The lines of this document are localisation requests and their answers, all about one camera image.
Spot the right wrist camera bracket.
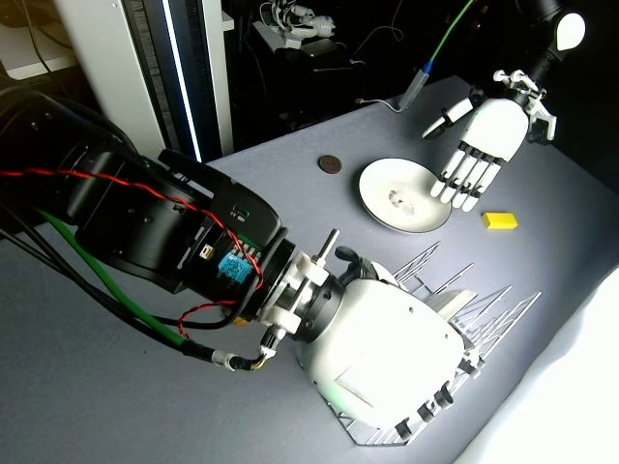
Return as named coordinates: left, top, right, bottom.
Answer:
left=258, top=229, right=340, bottom=362

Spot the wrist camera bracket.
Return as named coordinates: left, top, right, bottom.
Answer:
left=258, top=229, right=340, bottom=362
left=491, top=69, right=558, bottom=145

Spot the silver adapter bar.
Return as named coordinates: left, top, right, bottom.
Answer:
left=398, top=67, right=433, bottom=111

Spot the white round plate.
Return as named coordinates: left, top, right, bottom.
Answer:
left=358, top=158, right=454, bottom=235
left=425, top=288, right=480, bottom=323

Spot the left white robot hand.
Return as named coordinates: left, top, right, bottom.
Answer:
left=422, top=94, right=529, bottom=214

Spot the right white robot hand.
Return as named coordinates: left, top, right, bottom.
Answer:
left=292, top=245, right=486, bottom=440

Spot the yellow rectangular block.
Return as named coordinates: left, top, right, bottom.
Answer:
left=482, top=211, right=519, bottom=231

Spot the silver wire dish rack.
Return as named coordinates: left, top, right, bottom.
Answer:
left=323, top=241, right=543, bottom=446

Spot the white side desk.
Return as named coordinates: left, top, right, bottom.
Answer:
left=0, top=23, right=78, bottom=81

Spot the white cabinet with lit strip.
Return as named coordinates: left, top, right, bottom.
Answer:
left=52, top=0, right=236, bottom=165

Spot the dark grey box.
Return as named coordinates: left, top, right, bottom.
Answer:
left=284, top=38, right=357, bottom=73

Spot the white gadget on shelf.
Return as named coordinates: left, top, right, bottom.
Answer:
left=253, top=0, right=338, bottom=49

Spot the thin green cable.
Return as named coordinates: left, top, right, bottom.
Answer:
left=421, top=0, right=478, bottom=76

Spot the thin white cable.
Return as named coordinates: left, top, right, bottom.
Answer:
left=355, top=96, right=402, bottom=113

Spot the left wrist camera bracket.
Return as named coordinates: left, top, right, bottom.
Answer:
left=491, top=69, right=558, bottom=145

